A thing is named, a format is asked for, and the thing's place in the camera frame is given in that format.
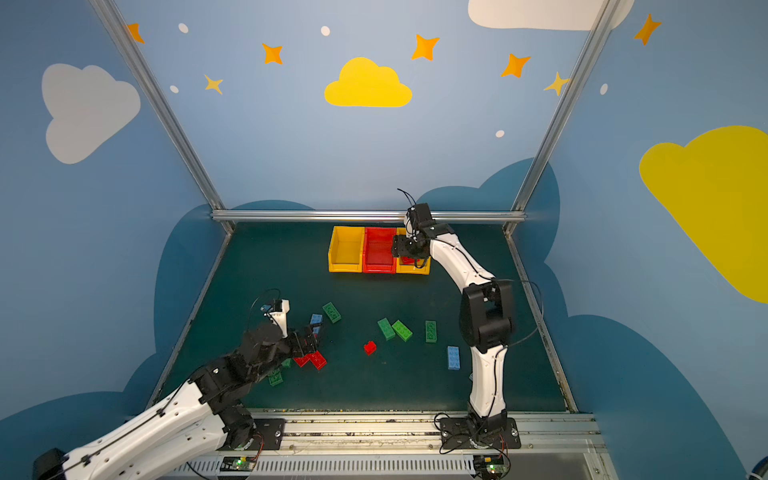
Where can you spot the right green circuit board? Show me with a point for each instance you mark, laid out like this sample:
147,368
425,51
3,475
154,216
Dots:
489,467

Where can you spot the dark green lego brick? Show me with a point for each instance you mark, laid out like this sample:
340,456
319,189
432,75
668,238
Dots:
431,334

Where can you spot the aluminium frame post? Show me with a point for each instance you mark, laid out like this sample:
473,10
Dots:
584,65
113,22

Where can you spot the green circuit board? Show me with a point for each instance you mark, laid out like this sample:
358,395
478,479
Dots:
237,464
489,467

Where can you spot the small red lego brick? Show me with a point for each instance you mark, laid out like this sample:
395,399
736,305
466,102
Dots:
370,347

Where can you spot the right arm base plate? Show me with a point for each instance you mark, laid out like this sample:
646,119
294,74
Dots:
462,433

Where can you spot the bright green lego brick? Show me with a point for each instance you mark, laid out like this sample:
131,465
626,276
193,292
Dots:
402,331

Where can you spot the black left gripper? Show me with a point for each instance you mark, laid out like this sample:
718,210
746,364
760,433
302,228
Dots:
301,342

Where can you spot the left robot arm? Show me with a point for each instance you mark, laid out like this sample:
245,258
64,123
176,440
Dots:
205,413

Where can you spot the light blue lego brick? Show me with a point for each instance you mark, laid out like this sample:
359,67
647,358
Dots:
316,323

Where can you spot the red lego brick pair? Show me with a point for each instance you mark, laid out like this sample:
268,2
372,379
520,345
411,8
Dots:
315,358

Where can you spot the yellow plastic bin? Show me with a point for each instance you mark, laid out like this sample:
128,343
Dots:
345,254
420,268

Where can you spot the green lego plate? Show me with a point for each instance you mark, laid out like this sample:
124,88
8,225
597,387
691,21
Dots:
275,378

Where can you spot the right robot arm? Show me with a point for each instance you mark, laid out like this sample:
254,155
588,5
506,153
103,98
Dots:
485,315

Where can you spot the left aluminium frame post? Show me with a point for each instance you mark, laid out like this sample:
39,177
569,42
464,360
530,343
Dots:
113,22

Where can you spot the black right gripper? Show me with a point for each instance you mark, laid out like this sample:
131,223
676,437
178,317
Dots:
405,246

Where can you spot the left yellow plastic bin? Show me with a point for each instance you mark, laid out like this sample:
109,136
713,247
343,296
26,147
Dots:
345,254

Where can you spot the red plastic bin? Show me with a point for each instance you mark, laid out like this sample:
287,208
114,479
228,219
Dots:
377,250

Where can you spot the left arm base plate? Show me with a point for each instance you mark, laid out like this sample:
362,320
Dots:
264,433

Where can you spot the back aluminium frame rail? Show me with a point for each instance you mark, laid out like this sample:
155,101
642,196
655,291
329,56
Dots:
365,217

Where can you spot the left green circuit board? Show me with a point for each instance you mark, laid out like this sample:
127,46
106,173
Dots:
237,464

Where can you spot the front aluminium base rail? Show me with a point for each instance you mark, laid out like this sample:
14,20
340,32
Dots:
400,443

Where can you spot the right yellow plastic bin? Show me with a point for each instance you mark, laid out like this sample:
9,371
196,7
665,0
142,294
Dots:
420,268

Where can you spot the right aluminium frame post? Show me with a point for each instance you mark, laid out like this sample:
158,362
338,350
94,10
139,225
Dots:
584,65

